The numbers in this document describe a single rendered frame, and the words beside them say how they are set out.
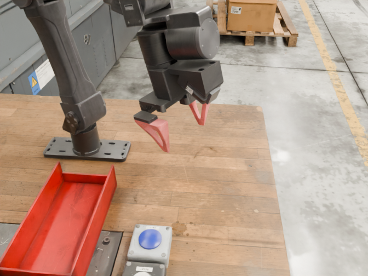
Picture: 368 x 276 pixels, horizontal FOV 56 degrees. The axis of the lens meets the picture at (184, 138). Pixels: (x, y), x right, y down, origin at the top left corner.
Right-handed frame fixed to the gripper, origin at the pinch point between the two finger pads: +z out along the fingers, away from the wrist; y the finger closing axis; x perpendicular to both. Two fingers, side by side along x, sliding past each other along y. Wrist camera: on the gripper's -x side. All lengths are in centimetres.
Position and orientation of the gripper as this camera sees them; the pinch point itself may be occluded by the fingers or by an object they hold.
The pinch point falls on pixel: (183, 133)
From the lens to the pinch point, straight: 63.7
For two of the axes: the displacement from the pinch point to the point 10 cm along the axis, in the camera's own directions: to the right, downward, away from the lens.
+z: 2.4, 8.3, 5.0
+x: -6.9, -2.1, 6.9
